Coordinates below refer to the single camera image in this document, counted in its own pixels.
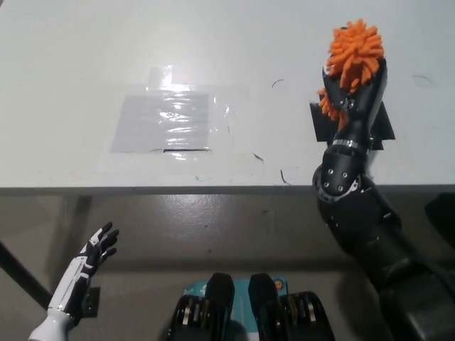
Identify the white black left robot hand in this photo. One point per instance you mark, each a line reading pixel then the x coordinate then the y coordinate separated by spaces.
pixel 85 264

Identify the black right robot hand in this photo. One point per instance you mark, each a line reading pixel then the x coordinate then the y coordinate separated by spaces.
pixel 360 113

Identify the orange microfiber telescopic duster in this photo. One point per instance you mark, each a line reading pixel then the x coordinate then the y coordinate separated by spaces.
pixel 355 46

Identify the black teal robot torso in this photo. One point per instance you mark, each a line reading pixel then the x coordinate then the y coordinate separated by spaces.
pixel 259 312

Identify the black floor plate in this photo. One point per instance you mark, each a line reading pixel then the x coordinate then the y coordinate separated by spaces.
pixel 92 302

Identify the black table leg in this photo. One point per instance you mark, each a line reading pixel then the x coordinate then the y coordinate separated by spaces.
pixel 21 271

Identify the clear plastic film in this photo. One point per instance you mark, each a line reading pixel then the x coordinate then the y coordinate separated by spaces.
pixel 234 120

